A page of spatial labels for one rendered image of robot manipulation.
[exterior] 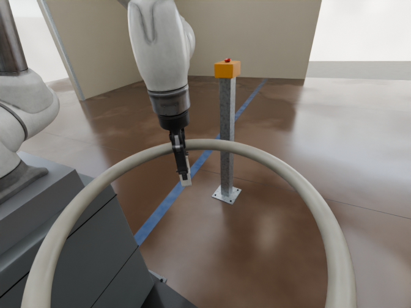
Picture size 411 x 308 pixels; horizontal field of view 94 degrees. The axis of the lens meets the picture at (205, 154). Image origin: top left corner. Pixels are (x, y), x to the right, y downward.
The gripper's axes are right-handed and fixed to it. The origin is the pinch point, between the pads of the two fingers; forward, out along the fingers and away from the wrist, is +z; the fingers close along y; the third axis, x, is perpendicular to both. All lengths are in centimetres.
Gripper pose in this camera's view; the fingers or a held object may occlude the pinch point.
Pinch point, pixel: (185, 172)
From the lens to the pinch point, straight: 58.4
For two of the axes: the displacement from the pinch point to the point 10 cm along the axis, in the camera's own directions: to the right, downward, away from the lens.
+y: 1.3, 5.9, -7.9
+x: 9.9, -1.4, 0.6
